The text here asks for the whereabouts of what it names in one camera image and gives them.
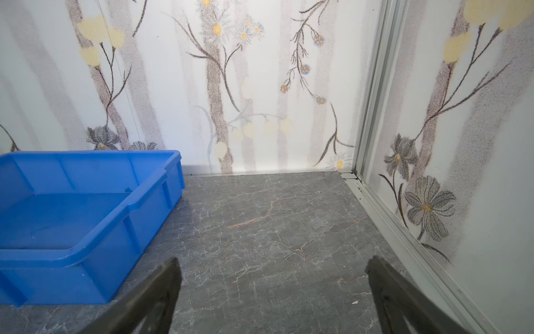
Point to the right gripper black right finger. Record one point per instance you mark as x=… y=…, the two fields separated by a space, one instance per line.
x=401 y=306

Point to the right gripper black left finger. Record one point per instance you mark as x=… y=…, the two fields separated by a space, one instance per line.
x=150 y=304

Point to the blue plastic bin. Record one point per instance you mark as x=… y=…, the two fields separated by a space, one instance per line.
x=74 y=224

